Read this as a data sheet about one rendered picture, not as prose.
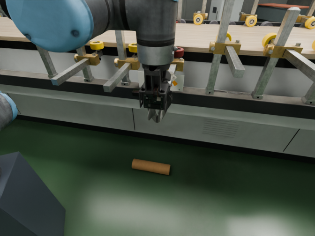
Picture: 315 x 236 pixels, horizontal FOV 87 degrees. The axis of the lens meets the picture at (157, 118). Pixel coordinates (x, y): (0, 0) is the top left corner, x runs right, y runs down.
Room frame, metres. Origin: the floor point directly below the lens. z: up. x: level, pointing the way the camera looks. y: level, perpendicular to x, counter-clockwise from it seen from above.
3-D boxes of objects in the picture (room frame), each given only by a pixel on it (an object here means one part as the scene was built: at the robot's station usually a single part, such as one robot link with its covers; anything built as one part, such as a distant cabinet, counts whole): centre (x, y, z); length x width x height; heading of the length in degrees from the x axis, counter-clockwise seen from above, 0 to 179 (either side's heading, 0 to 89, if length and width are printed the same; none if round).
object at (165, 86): (0.41, 0.01, 0.96); 0.09 x 0.08 x 0.12; 168
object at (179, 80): (0.86, -0.02, 0.75); 0.26 x 0.01 x 0.10; 78
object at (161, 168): (0.79, 0.05, 0.04); 0.30 x 0.08 x 0.08; 78
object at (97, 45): (1.08, 0.38, 0.85); 0.08 x 0.08 x 0.11
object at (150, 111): (0.42, 0.02, 0.86); 0.06 x 0.03 x 0.09; 168
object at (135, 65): (0.93, 0.17, 0.83); 0.14 x 0.06 x 0.05; 78
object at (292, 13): (0.78, -0.54, 0.87); 0.04 x 0.04 x 0.48; 78
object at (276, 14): (6.05, -3.83, 0.37); 1.37 x 0.71 x 0.74; 19
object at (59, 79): (0.89, 0.42, 0.84); 0.44 x 0.03 x 0.04; 168
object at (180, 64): (0.88, -0.07, 0.84); 0.14 x 0.06 x 0.05; 78
